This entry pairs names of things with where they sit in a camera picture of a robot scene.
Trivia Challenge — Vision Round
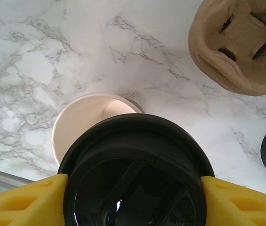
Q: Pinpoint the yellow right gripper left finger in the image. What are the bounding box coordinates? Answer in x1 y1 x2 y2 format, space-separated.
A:
0 173 69 226

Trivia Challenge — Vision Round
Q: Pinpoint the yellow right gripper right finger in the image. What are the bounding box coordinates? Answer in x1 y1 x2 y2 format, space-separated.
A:
200 176 266 226

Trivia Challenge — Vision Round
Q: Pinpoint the green paper coffee cup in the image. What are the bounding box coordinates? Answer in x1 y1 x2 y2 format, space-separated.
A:
51 92 145 167

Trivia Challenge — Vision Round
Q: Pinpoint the black plastic cup lid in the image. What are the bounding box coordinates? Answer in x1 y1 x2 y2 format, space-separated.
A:
57 113 216 226

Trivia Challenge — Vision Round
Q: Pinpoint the brown pulp cup carrier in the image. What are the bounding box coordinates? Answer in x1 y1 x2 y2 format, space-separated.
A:
188 0 266 97

